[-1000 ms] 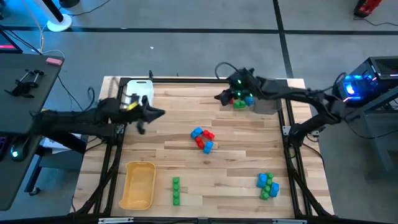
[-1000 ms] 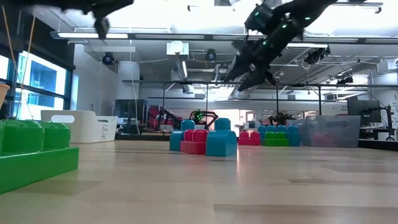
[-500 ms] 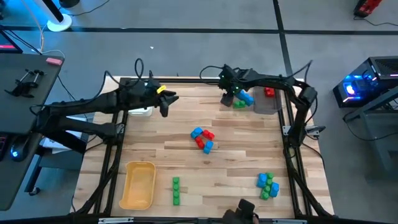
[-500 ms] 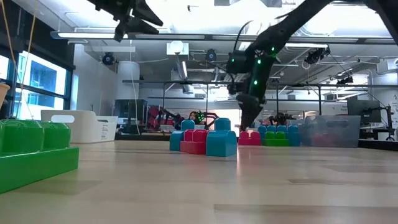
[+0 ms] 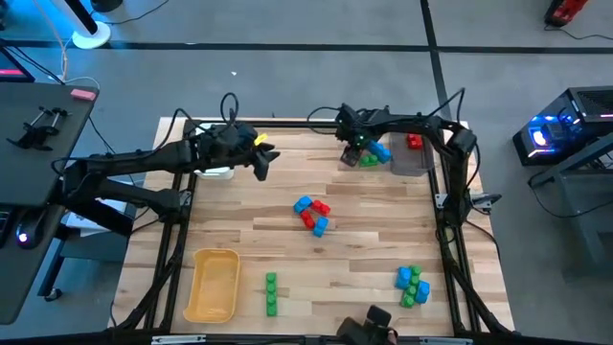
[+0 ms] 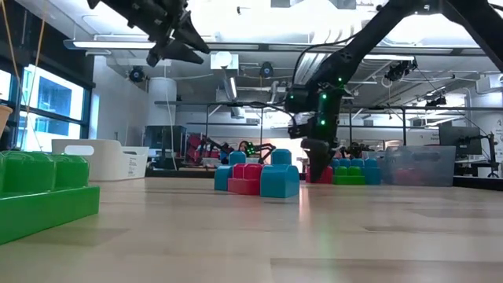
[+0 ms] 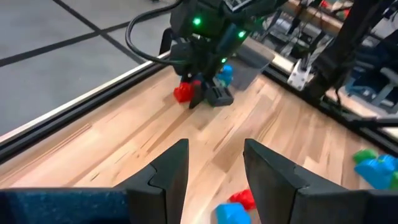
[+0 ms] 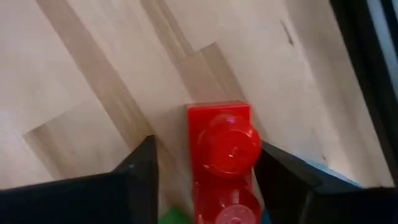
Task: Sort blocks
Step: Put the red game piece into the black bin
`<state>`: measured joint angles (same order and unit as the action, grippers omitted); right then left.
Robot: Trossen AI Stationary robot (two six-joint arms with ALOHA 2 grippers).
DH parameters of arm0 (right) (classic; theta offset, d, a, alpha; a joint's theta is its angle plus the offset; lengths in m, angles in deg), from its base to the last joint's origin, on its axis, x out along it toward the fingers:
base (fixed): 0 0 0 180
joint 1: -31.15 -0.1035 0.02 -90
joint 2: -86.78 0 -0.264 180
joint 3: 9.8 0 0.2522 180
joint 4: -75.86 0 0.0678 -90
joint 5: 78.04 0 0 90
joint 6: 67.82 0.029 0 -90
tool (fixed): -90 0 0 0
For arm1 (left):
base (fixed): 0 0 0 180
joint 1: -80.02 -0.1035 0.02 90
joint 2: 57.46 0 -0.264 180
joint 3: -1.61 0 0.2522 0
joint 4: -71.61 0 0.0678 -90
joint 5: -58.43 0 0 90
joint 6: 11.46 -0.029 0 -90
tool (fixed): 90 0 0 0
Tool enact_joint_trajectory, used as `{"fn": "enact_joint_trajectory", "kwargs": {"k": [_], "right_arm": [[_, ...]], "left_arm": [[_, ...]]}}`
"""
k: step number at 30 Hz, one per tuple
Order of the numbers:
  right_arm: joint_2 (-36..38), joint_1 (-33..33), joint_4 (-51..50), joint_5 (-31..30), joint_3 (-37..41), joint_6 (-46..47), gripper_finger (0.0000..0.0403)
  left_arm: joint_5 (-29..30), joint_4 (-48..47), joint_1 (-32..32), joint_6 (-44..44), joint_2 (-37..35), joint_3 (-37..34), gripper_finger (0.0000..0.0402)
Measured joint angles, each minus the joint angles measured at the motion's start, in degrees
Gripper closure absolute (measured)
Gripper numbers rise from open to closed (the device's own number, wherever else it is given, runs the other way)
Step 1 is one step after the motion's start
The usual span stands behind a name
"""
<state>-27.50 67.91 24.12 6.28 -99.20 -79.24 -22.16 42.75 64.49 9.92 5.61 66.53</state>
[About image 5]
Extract grey translucent plastic bin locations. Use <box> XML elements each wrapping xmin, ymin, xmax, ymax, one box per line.
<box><xmin>389</xmin><ymin>132</ymin><xmax>436</xmax><ymax>177</ymax></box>

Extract black desk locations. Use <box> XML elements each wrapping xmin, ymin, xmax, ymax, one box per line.
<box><xmin>0</xmin><ymin>204</ymin><xmax>66</xmax><ymax>326</ymax></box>

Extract white papers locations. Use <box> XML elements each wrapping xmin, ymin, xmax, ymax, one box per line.
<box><xmin>63</xmin><ymin>197</ymin><xmax>141</xmax><ymax>239</ymax></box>

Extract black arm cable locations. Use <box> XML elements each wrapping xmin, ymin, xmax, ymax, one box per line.
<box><xmin>219</xmin><ymin>91</ymin><xmax>240</xmax><ymax>127</ymax></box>
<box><xmin>427</xmin><ymin>86</ymin><xmax>467</xmax><ymax>122</ymax></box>

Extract black table-level camera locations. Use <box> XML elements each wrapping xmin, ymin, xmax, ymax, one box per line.
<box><xmin>334</xmin><ymin>305</ymin><xmax>399</xmax><ymax>345</ymax></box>

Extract large blue toy block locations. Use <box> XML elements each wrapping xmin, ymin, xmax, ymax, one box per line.
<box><xmin>367</xmin><ymin>140</ymin><xmax>394</xmax><ymax>165</ymax></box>

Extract dark desk monitor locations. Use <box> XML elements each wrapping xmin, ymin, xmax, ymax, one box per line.
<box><xmin>0</xmin><ymin>45</ymin><xmax>36</xmax><ymax>84</ymax></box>

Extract black aluminium table frame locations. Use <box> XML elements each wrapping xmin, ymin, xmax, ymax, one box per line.
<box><xmin>112</xmin><ymin>118</ymin><xmax>516</xmax><ymax>345</ymax></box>

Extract black computer case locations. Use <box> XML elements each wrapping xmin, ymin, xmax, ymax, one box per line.
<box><xmin>511</xmin><ymin>85</ymin><xmax>613</xmax><ymax>168</ymax></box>

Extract black raised desk panel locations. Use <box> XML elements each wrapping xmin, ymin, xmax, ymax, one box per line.
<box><xmin>0</xmin><ymin>81</ymin><xmax>101</xmax><ymax>208</ymax></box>

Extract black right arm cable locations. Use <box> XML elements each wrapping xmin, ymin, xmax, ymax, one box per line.
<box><xmin>427</xmin><ymin>86</ymin><xmax>467</xmax><ymax>122</ymax></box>

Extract long green toy block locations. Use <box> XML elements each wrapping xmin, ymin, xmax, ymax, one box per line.
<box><xmin>400</xmin><ymin>264</ymin><xmax>423</xmax><ymax>310</ymax></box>
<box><xmin>265</xmin><ymin>271</ymin><xmax>279</xmax><ymax>318</ymax></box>

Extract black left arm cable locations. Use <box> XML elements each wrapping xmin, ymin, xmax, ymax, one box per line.
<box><xmin>219</xmin><ymin>91</ymin><xmax>240</xmax><ymax>127</ymax></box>

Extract white plastic bin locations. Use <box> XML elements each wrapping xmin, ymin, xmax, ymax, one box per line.
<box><xmin>193</xmin><ymin>122</ymin><xmax>237</xmax><ymax>181</ymax></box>

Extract grey side table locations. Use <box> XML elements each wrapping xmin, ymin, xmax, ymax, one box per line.
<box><xmin>528</xmin><ymin>132</ymin><xmax>613</xmax><ymax>270</ymax></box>

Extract silver frame bracket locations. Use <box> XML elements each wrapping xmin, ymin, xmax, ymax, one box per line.
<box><xmin>150</xmin><ymin>334</ymin><xmax>208</xmax><ymax>345</ymax></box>
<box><xmin>420</xmin><ymin>336</ymin><xmax>475</xmax><ymax>345</ymax></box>

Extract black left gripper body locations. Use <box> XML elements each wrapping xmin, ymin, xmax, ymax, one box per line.
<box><xmin>195</xmin><ymin>122</ymin><xmax>263</xmax><ymax>172</ymax></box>

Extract white lamp stand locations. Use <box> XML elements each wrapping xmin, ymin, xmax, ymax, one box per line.
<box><xmin>49</xmin><ymin>0</ymin><xmax>113</xmax><ymax>51</ymax></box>

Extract black clamp bracket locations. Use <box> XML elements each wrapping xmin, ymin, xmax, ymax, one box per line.
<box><xmin>6</xmin><ymin>105</ymin><xmax>74</xmax><ymax>152</ymax></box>

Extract pink eraser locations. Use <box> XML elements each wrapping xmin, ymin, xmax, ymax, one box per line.
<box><xmin>70</xmin><ymin>87</ymin><xmax>99</xmax><ymax>103</ymax></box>

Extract beige hanging rope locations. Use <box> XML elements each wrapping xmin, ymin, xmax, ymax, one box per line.
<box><xmin>32</xmin><ymin>0</ymin><xmax>69</xmax><ymax>83</ymax></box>

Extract computer mouse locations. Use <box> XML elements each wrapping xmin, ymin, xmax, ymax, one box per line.
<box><xmin>14</xmin><ymin>210</ymin><xmax>47</xmax><ymax>251</ymax></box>

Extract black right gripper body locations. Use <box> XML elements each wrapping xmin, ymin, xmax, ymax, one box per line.
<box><xmin>334</xmin><ymin>103</ymin><xmax>380</xmax><ymax>150</ymax></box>

